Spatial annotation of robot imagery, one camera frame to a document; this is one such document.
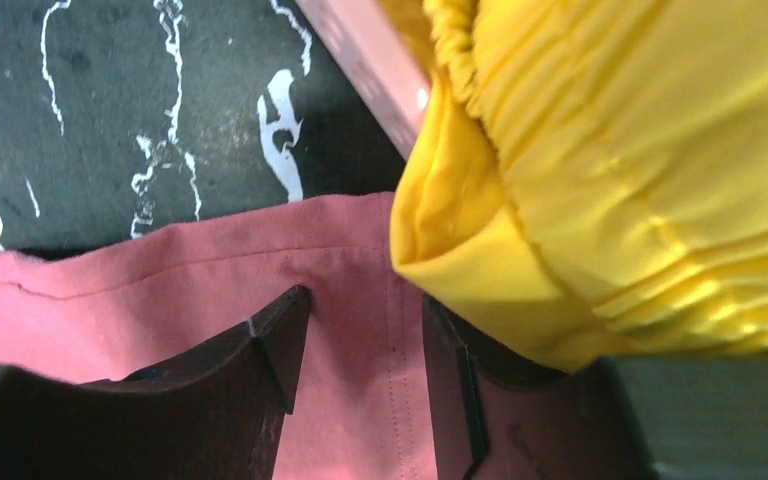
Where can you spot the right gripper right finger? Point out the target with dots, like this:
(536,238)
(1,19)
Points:
(498,415)

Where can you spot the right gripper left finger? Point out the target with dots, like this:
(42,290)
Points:
(214,411)

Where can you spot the coral pink t-shirt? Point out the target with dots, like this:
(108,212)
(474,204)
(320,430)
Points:
(362,408)

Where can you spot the pink laundry basket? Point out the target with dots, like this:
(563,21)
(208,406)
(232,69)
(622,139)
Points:
(368,50)

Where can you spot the yellow garment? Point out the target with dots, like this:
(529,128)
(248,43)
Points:
(591,177)

